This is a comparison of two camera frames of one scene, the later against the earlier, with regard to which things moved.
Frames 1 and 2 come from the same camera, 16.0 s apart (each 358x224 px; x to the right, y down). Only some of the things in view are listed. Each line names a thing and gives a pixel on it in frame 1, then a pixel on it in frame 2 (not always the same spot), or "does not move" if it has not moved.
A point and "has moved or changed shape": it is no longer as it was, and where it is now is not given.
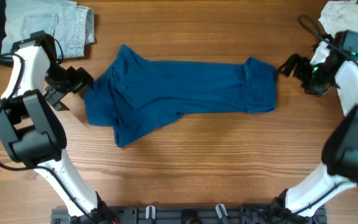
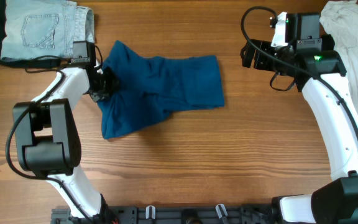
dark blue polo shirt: (133, 95) has moved or changed shape
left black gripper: (80, 78) -> (114, 82)
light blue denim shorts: (71, 23) does not move
